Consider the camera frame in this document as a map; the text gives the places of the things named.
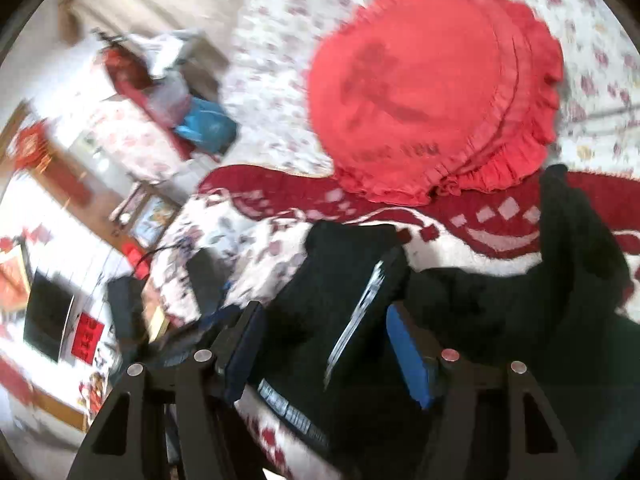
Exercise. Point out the red heart-shaped ruffled pillow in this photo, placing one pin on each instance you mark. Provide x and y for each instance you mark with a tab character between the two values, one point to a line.
415	85

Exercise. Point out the black power box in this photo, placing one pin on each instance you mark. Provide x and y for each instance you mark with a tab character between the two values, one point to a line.
205	280

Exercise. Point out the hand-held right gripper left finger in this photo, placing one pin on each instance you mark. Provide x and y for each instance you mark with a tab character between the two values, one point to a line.
246	347

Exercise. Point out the red and white patterned blanket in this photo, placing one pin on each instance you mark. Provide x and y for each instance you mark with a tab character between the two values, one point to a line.
450	260

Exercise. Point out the framed picture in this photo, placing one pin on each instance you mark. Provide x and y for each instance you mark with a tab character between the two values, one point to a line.
155	220

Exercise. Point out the black television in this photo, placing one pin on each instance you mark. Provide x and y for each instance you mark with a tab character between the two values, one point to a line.
47	317

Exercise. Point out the white plastic bag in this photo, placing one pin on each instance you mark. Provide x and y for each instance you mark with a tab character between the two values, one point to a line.
160	52

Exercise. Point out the black pants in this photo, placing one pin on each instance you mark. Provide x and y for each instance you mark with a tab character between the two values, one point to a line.
500	300

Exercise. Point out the clear plastic bag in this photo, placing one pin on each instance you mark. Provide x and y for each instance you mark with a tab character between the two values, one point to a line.
167	97

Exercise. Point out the white floral quilt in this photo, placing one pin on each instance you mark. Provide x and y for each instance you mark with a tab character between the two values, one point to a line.
280	35

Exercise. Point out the pink floral bedding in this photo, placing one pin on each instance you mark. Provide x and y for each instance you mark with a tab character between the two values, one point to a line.
130	140

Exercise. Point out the red box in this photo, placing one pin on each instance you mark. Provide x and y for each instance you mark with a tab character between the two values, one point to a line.
130	255

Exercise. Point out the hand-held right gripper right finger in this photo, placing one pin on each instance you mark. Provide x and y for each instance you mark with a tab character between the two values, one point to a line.
411	360

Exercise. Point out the blue plastic bag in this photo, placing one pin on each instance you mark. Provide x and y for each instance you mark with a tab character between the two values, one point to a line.
207	127

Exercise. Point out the red cloth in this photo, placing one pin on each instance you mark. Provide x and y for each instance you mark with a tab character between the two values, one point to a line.
125	77

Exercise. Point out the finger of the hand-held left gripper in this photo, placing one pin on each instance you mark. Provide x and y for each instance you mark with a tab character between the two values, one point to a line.
220	316

